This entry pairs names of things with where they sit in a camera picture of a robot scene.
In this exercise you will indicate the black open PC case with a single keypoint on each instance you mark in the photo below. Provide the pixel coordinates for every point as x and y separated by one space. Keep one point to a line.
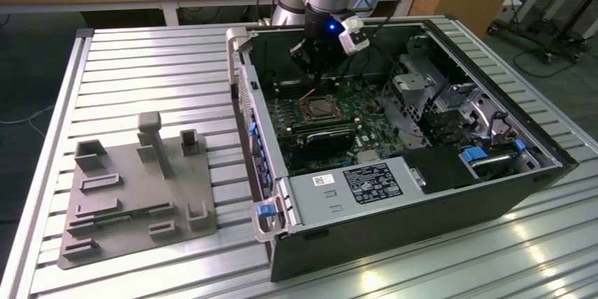
396 236

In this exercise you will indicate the small blue clip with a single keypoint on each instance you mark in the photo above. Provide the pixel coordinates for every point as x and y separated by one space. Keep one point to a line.
517 146

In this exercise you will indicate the green motherboard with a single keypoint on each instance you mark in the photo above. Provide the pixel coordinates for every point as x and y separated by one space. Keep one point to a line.
373 131

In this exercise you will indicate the blue case latch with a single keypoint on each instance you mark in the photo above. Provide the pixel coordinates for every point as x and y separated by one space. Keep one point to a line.
265 212

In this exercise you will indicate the black plastic duct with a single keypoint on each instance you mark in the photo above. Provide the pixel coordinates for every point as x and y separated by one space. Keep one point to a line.
439 169

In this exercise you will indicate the green RAM stick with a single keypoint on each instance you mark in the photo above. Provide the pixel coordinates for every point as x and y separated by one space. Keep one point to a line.
134 213

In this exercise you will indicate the CPU socket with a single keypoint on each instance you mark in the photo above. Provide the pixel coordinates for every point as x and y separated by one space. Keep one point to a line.
327 118

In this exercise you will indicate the silver power supply unit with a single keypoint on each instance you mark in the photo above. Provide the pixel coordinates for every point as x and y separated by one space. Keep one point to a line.
321 204

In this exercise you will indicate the blue disk carrier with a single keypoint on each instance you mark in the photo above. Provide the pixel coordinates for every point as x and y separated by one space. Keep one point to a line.
473 156

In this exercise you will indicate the silver CPU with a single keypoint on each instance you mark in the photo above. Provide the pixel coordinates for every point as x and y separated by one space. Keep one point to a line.
321 106

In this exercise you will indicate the metal drive cage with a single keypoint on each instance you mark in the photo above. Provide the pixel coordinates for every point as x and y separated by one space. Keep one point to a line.
420 85

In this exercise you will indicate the black graphics card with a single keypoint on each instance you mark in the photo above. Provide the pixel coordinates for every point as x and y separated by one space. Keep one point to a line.
327 145

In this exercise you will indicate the wheeled equipment stand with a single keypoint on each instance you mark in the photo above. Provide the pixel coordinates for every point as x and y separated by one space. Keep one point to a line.
564 40

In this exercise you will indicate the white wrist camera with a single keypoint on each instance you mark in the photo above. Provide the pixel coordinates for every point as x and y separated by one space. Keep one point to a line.
355 36

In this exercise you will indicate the silver chipset heatsink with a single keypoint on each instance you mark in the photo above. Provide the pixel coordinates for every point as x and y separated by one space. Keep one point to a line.
371 155

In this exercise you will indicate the grey parts rack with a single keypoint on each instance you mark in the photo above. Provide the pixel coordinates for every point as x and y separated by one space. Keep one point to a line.
134 187

